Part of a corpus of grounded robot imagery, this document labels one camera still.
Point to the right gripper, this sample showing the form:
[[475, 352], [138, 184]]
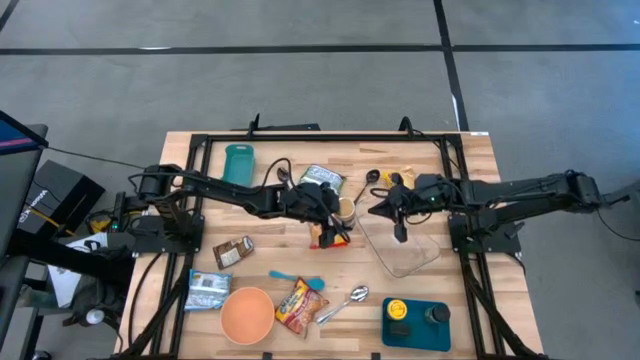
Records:
[[407, 200]]

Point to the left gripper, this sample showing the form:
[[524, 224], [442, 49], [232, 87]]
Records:
[[330, 216]]

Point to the red yellow ramen packet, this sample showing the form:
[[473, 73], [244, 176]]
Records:
[[314, 239]]

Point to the tan lid jar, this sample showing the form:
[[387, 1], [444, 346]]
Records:
[[346, 207]]

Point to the yellow lid seasoning jar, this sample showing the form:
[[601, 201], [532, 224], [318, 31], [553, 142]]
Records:
[[396, 309]]

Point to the black pepper tin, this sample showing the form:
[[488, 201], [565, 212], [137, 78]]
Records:
[[399, 329]]

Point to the dark round spice jar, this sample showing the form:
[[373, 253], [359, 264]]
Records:
[[438, 313]]

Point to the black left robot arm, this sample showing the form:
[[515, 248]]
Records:
[[225, 189]]

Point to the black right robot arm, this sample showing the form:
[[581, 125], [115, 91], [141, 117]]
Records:
[[525, 192]]

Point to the silver blue food packet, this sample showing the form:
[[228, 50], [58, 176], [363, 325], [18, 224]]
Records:
[[207, 290]]

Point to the yellow noodle packet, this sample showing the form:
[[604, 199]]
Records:
[[409, 175]]

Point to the clear plastic container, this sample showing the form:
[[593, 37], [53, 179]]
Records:
[[415, 255]]

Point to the small red ramen packet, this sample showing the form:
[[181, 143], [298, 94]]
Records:
[[322, 175]]

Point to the shiny silver spoon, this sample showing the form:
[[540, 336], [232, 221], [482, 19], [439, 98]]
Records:
[[359, 293]]

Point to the roast beef ramen packet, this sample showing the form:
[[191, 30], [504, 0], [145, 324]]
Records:
[[300, 307]]

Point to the small teal plastic bin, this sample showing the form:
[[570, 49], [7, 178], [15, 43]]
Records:
[[238, 167]]

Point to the teal rectangular tray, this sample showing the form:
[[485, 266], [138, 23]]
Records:
[[425, 340]]

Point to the white paper sheet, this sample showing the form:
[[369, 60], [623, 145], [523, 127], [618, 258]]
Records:
[[65, 285]]

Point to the black box white print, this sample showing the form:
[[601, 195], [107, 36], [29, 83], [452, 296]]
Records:
[[55, 185]]

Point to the black computer monitor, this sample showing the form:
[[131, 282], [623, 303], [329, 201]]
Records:
[[15, 170]]

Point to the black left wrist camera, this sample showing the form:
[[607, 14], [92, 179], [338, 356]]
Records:
[[317, 195]]

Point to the black metal table frame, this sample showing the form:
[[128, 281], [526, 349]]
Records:
[[325, 137]]

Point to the black bracket bar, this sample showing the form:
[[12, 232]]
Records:
[[290, 127]]

